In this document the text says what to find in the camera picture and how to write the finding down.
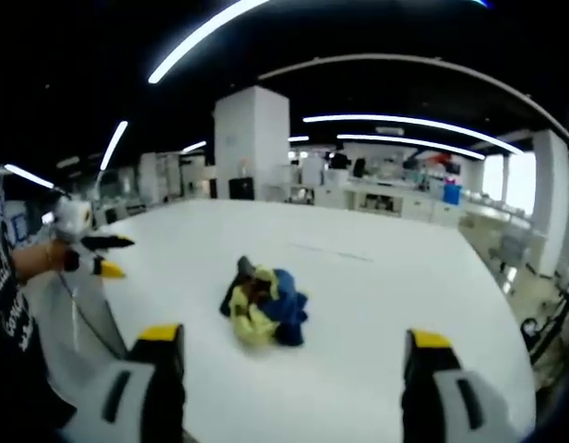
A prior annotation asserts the white lab counter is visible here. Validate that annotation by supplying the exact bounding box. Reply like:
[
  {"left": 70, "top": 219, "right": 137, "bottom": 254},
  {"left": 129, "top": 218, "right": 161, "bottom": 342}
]
[{"left": 306, "top": 177, "right": 465, "bottom": 227}]

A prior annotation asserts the yellow and blue garment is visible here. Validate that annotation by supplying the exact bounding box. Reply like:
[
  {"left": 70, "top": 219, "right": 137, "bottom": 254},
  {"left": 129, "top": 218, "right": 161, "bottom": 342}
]
[{"left": 219, "top": 256, "right": 310, "bottom": 348}]

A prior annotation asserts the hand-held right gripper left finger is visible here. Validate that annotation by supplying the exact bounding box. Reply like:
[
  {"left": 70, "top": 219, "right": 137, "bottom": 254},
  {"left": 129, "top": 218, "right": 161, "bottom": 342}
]
[{"left": 70, "top": 324, "right": 187, "bottom": 443}]

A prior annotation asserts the ceiling strip light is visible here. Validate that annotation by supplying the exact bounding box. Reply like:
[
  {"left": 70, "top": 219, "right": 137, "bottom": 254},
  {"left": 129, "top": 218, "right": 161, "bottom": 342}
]
[
  {"left": 302, "top": 114, "right": 523, "bottom": 156},
  {"left": 337, "top": 133, "right": 486, "bottom": 161},
  {"left": 99, "top": 120, "right": 129, "bottom": 171},
  {"left": 148, "top": 0, "right": 271, "bottom": 85}
]

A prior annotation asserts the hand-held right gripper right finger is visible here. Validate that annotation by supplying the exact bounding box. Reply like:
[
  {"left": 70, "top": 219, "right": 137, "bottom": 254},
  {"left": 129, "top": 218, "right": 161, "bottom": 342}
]
[{"left": 401, "top": 328, "right": 516, "bottom": 443}]

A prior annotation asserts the person's black printed shirt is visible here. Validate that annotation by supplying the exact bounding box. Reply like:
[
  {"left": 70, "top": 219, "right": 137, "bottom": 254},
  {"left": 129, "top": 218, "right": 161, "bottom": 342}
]
[{"left": 0, "top": 177, "right": 77, "bottom": 433}]

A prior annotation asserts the black wheeled cart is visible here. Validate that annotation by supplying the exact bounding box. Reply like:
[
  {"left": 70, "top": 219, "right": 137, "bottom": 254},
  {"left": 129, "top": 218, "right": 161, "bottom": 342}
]
[{"left": 518, "top": 271, "right": 569, "bottom": 370}]

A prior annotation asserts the black box cabinet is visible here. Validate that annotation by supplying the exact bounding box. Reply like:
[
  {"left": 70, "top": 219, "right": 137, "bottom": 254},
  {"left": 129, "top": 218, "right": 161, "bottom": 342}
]
[{"left": 228, "top": 177, "right": 255, "bottom": 201}]

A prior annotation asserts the white square pillar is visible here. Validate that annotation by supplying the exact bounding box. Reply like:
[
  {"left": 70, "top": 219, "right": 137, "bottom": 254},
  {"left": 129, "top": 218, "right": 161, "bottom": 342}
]
[{"left": 213, "top": 86, "right": 290, "bottom": 200}]

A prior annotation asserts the white pillar by window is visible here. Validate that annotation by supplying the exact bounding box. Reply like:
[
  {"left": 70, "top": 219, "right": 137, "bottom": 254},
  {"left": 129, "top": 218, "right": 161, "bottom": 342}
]
[{"left": 532, "top": 129, "right": 569, "bottom": 278}]

